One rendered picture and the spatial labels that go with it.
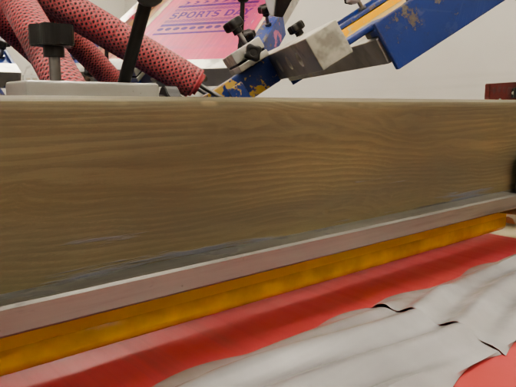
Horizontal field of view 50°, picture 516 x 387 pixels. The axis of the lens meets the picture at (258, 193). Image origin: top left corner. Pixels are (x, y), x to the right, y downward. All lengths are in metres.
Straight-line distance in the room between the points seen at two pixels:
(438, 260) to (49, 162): 0.27
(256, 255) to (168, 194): 0.05
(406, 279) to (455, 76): 2.26
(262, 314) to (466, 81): 2.32
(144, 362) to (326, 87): 2.84
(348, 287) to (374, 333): 0.08
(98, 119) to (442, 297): 0.19
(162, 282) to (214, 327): 0.06
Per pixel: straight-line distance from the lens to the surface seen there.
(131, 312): 0.24
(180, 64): 0.94
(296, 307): 0.29
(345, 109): 0.29
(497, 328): 0.28
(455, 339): 0.25
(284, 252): 0.25
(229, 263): 0.23
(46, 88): 0.51
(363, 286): 0.33
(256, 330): 0.26
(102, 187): 0.21
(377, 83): 2.82
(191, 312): 0.26
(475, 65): 2.54
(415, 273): 0.36
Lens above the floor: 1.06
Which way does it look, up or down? 9 degrees down
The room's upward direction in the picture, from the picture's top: straight up
